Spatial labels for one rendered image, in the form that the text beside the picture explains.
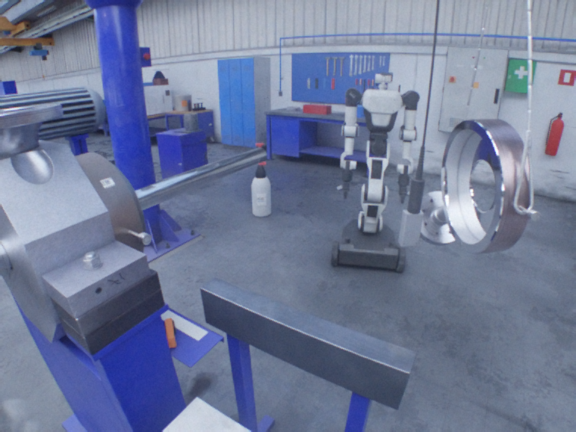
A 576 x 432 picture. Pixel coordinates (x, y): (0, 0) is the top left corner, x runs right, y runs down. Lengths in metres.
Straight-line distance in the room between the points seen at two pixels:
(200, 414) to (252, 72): 5.87
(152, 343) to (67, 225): 0.34
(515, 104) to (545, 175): 1.13
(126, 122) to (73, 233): 2.11
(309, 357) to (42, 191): 0.73
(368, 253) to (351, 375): 1.80
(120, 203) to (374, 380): 0.76
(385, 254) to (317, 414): 1.36
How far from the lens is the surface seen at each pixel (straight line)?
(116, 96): 2.81
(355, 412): 0.99
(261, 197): 3.45
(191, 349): 0.92
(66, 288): 0.69
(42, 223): 0.76
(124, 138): 2.84
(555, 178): 5.62
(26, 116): 0.82
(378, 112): 2.44
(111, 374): 0.82
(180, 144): 4.44
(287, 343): 0.89
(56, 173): 0.82
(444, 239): 1.23
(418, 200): 1.12
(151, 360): 0.88
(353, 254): 2.59
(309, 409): 1.74
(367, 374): 0.84
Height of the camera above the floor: 1.45
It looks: 24 degrees down
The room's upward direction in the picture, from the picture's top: straight up
